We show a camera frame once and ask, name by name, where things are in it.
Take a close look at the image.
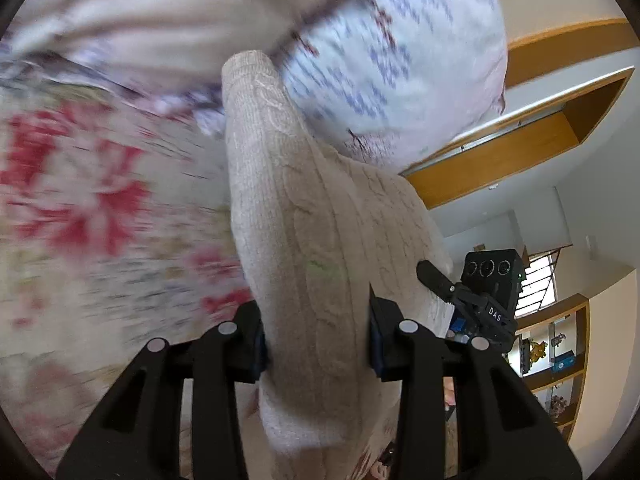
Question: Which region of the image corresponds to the cream cable knit sweater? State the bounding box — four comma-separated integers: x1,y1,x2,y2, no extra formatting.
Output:
221,49,456,480

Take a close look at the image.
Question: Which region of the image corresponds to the white pillow with blue print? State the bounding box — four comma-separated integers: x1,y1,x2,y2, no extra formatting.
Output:
192,0,508,173

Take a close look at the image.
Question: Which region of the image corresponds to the floral bed sheet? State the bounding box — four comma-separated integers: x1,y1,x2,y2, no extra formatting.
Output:
0,57,401,480

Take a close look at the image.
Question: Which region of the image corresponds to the wooden wall cabinet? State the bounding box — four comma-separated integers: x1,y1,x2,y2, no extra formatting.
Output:
400,17,637,211

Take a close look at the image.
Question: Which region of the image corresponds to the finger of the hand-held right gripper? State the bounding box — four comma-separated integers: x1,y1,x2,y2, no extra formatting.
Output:
416,260,458,307
447,312,473,343

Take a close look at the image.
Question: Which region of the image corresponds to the wooden display shelf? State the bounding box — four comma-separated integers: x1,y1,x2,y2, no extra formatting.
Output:
507,294,592,443

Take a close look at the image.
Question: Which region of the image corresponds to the barred window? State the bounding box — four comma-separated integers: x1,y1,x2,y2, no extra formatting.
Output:
515,245,573,317

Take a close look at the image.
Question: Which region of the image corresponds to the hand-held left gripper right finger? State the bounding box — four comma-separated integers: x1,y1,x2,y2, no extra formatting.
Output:
369,282,583,480

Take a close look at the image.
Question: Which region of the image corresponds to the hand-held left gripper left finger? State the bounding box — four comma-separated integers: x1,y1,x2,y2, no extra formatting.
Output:
55,300,271,480

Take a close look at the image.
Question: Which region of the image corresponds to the pink beige floral pillow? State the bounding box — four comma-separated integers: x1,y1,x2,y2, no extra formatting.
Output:
7,0,361,91

